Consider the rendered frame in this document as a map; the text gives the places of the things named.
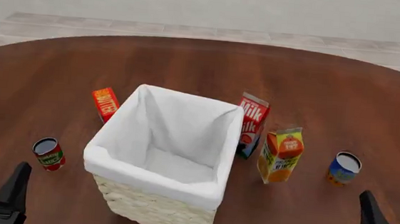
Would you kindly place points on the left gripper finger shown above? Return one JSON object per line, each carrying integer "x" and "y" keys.
{"x": 13, "y": 188}

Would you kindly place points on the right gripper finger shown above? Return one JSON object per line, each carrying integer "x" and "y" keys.
{"x": 377, "y": 220}

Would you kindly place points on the red tomato sauce tin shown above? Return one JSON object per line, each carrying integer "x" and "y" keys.
{"x": 50, "y": 156}

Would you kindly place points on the blue alphabet soup tin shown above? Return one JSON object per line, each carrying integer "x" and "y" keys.
{"x": 342, "y": 171}

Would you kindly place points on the white lined wicker basket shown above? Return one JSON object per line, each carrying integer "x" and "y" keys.
{"x": 168, "y": 147}

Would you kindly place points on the orange juice carton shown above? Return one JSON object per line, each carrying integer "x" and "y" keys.
{"x": 280, "y": 158}

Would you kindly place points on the orange butter box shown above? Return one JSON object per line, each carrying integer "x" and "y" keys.
{"x": 105, "y": 104}

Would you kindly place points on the red milk carton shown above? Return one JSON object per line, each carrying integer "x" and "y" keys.
{"x": 251, "y": 126}

